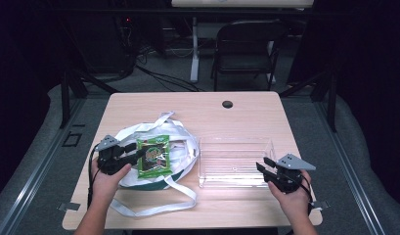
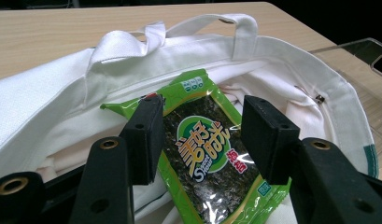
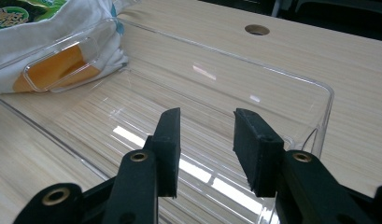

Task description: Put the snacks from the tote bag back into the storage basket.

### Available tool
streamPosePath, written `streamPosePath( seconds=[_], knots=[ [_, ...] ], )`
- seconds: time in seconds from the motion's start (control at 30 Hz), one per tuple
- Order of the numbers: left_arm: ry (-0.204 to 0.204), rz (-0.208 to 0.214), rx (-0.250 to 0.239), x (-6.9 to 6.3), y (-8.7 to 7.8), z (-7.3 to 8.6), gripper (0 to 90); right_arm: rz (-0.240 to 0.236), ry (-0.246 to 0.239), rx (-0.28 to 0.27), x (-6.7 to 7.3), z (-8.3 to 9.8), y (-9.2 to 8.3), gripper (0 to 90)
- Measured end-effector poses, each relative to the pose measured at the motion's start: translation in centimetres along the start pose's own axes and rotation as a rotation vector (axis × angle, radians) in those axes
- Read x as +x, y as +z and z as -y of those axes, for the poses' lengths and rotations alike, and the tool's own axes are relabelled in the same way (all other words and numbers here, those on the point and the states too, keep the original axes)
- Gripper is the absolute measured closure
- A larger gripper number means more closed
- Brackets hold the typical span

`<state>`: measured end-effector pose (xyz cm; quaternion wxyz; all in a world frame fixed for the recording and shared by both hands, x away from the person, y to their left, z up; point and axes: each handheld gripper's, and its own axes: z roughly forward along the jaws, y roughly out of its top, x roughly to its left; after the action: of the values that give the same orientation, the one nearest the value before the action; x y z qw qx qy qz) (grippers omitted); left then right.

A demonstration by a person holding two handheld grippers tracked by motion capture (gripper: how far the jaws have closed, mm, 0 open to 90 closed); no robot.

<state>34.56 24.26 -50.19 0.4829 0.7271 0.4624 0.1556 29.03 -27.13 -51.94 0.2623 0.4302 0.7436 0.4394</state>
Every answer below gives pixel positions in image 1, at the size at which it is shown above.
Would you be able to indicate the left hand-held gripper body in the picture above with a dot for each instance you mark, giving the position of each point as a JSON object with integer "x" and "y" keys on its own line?
{"x": 109, "y": 160}

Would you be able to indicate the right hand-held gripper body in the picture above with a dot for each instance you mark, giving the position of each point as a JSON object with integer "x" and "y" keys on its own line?
{"x": 287, "y": 178}

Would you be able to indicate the green snack packet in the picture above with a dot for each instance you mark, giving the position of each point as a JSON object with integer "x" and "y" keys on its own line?
{"x": 154, "y": 156}

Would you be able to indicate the clear plastic container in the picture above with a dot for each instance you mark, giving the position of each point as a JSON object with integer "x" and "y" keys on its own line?
{"x": 233, "y": 163}

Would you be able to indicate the white tote bag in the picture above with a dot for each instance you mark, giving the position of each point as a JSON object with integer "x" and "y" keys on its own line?
{"x": 185, "y": 150}

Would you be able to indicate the person's right hand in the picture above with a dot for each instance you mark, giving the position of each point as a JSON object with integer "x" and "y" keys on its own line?
{"x": 295, "y": 204}

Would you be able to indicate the person's left hand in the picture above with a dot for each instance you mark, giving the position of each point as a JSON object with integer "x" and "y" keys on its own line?
{"x": 104, "y": 187}

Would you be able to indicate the black floor tape mark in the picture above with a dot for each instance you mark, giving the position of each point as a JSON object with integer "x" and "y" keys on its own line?
{"x": 73, "y": 138}

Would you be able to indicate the black metal stand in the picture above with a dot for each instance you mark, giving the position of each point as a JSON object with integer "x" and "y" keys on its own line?
{"x": 333, "y": 98}
{"x": 65, "y": 98}

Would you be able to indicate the white desk leg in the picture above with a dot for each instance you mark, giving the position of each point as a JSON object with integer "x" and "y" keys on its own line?
{"x": 195, "y": 52}

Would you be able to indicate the black folding chair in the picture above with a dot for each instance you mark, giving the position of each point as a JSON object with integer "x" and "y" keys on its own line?
{"x": 249, "y": 42}

